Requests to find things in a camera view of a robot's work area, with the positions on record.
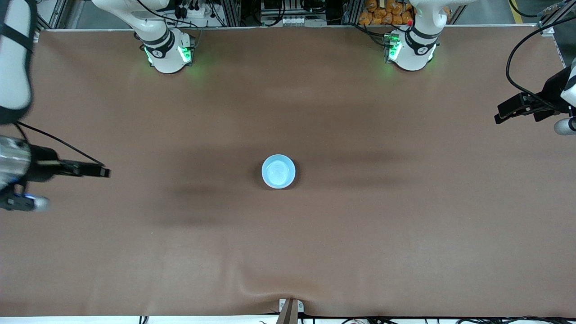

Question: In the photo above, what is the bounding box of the brown strip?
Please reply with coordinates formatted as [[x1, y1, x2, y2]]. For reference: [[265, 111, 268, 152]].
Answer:
[[276, 299, 299, 324]]

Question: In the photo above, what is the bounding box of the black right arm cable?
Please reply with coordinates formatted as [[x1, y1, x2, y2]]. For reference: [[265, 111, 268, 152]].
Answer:
[[15, 121, 106, 167]]

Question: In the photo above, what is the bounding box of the orange packets bag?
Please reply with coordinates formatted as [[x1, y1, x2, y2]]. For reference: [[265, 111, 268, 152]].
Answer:
[[359, 0, 415, 26]]

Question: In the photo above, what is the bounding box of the grey electronics box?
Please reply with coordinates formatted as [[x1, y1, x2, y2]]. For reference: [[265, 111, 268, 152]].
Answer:
[[260, 0, 330, 27]]

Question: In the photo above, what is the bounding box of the silver table clamp bracket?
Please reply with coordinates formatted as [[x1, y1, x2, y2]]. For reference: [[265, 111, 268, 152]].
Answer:
[[279, 298, 305, 314]]

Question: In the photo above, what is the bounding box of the brown table mat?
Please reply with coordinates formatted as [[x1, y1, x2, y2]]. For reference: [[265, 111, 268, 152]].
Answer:
[[0, 26, 576, 318]]

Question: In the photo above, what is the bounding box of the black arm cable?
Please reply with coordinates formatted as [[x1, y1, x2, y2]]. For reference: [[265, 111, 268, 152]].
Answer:
[[15, 121, 106, 167], [505, 19, 576, 111]]

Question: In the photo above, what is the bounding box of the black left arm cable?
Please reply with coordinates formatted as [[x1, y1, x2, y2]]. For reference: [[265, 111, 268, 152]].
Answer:
[[505, 19, 576, 111]]

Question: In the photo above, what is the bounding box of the white power strip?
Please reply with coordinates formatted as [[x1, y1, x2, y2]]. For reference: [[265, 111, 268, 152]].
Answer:
[[173, 4, 213, 19]]

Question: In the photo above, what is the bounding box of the blue bowl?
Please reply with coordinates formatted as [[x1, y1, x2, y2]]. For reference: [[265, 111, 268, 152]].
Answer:
[[261, 154, 297, 189]]

